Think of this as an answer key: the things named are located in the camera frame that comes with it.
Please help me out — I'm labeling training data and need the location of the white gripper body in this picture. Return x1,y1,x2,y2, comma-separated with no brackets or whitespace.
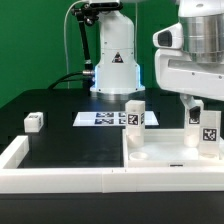
153,23,224,101

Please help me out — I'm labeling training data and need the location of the white U-shaped fence wall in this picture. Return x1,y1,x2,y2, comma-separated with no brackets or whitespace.
0,136,224,194

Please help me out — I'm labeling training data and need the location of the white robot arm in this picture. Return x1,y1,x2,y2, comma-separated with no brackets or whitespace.
88,0,224,121

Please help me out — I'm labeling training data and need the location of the white square tabletop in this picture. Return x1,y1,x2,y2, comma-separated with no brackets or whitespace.
122,129,224,168

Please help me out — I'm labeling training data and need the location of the white marker sheet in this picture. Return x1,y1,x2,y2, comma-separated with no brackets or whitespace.
72,111,160,127

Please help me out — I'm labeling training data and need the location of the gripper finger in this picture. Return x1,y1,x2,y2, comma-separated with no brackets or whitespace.
179,93,204,125

